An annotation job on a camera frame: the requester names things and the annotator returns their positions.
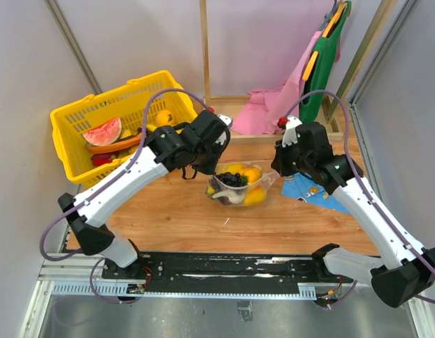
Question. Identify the white garlic bulb toy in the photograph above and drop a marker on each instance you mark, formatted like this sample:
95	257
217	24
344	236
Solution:
233	196

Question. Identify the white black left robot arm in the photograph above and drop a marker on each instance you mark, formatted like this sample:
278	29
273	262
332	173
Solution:
199	144

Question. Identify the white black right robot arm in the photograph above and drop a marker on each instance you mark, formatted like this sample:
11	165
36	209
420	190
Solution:
404	268

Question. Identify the watermelon slice toy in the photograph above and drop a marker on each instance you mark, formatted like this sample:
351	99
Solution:
104	134

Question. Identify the wooden clothes rack frame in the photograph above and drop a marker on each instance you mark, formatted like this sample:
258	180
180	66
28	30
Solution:
256	44

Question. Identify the yellow clothes hanger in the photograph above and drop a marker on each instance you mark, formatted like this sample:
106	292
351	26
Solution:
310	65

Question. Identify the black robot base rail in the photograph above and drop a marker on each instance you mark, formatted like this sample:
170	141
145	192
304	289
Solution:
208	274

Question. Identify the green cloth garment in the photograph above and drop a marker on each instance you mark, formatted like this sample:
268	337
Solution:
328	47

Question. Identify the long yellow banana toy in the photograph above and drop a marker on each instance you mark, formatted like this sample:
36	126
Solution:
233	168

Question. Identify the orange hot dog toy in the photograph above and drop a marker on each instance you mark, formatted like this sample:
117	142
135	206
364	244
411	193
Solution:
117	146

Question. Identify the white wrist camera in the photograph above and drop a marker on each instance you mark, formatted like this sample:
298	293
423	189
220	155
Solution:
289	125
217	128

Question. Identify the clear zip top bag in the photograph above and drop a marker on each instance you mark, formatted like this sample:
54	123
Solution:
269	177

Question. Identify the dark blue grape bunch toy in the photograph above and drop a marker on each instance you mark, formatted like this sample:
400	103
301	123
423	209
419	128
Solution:
228	179

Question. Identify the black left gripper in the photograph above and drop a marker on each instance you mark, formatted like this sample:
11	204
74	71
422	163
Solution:
210	169

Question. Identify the orange fruit toy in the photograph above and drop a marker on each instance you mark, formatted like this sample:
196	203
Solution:
165	117

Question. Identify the blue cartoon print cloth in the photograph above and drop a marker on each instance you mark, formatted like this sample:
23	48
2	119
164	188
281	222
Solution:
302	188

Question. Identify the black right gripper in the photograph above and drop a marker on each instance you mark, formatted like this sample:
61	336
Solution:
279	160

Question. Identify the yellow plastic shopping basket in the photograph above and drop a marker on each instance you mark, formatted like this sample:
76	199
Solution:
70	121

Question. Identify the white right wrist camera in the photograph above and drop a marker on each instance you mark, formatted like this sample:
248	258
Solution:
289	125

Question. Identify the red chili pepper toy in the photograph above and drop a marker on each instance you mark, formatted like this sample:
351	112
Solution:
101	159

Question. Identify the yellow bell pepper toy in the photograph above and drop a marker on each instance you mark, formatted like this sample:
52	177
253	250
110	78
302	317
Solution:
252	174

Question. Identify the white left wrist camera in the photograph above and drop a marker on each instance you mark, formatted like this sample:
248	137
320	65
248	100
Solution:
217	128

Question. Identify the pink cloth garment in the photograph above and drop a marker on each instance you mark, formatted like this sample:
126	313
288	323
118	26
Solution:
265	106

